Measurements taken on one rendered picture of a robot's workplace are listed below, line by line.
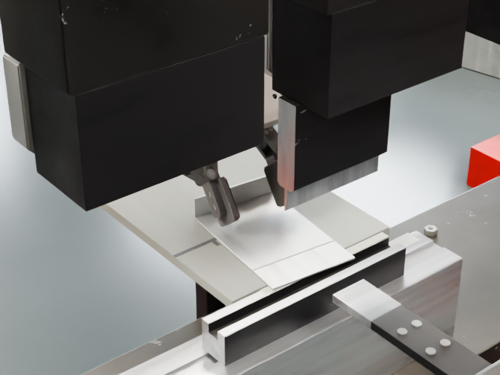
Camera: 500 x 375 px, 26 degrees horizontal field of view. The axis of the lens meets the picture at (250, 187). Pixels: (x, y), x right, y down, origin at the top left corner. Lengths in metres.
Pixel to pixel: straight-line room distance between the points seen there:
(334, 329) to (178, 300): 1.66
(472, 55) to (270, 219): 2.77
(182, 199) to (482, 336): 0.32
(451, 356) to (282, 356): 0.14
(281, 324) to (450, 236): 0.37
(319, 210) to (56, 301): 1.64
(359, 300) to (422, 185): 2.16
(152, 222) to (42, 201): 2.00
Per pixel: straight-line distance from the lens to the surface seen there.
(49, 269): 2.70
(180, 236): 0.96
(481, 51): 3.69
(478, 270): 1.16
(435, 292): 1.00
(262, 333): 0.88
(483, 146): 3.00
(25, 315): 2.56
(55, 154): 0.69
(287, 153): 0.82
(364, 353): 0.96
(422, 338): 0.85
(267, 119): 0.96
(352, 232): 0.97
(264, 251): 0.94
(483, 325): 1.09
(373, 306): 0.88
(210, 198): 0.95
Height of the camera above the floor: 1.53
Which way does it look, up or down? 31 degrees down
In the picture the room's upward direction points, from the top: straight up
